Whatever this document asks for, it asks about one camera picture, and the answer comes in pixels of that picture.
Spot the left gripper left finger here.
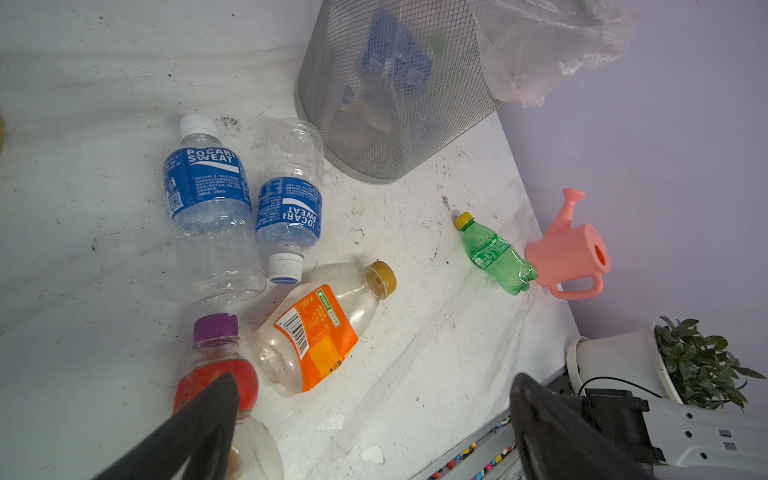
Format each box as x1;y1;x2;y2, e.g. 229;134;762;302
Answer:
97;373;240;479

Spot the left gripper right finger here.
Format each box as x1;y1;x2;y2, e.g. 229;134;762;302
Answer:
510;373;652;479

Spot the yellow-cap clear bottle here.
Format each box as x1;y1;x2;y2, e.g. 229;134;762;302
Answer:
249;261;397;397

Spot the Pocari Sweat bottle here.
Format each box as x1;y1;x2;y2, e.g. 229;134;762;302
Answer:
340;7;436;109

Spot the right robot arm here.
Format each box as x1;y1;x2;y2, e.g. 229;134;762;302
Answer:
559;389;767;474

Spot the grey mesh waste bin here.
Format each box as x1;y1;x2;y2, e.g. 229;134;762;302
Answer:
294;1;501;184

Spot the clear plastic bin liner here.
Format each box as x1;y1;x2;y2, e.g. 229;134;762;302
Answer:
469;1;634;107

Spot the red label purple-cap bottle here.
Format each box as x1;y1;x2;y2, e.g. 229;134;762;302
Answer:
172;313;285;479

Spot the potted green plant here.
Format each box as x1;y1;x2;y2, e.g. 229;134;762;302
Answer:
566;316;766;410

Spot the pink watering can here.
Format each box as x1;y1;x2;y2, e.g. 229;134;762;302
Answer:
525;188;612;301

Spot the green plastic bottle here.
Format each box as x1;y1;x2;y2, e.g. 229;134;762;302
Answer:
454;212;538;295

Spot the capless blue label bottle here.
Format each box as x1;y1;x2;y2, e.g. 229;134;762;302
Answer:
255;118;324;285

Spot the white-cap blue label bottle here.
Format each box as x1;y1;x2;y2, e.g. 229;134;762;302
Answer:
163;114;266;301

